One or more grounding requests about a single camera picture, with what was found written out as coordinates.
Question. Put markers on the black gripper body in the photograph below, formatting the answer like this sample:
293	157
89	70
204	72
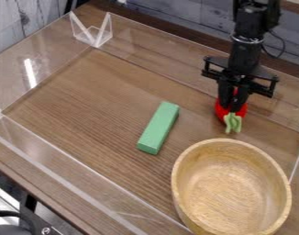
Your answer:
259	79

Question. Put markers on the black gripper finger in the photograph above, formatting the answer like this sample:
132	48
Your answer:
239	98
224	93

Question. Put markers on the red plush strawberry toy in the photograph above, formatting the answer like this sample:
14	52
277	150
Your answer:
231	119

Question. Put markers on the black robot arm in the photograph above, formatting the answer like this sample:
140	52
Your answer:
255	18

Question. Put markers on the green rectangular block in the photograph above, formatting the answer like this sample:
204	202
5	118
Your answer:
157	128

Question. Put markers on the wooden bowl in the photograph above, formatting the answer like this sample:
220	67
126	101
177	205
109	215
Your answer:
229	189

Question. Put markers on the black device at corner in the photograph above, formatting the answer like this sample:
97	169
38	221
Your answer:
30	224

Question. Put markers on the clear acrylic corner bracket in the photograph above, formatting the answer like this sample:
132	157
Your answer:
92	36

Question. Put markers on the clear acrylic enclosure wall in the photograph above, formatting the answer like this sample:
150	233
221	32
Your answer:
74	106

